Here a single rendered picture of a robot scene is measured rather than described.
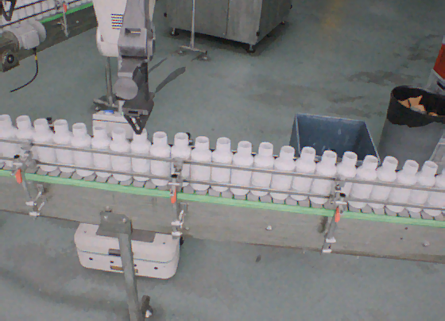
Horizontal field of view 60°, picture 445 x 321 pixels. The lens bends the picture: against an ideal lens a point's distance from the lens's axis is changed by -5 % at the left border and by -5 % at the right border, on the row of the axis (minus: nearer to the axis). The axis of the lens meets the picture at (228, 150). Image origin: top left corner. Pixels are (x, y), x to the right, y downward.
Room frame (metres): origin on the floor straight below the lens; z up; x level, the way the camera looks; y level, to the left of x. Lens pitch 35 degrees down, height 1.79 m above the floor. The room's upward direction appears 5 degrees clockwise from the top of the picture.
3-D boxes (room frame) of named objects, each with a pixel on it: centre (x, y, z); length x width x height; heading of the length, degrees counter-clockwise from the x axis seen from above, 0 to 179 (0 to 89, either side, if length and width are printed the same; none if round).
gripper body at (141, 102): (0.93, 0.25, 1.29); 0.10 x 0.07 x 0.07; 178
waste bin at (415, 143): (2.43, -1.30, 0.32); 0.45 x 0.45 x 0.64
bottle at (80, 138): (0.93, 0.43, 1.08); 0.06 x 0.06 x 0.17
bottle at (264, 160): (0.92, -0.10, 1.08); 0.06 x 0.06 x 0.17
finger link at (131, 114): (0.92, 0.25, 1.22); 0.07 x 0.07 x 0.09; 88
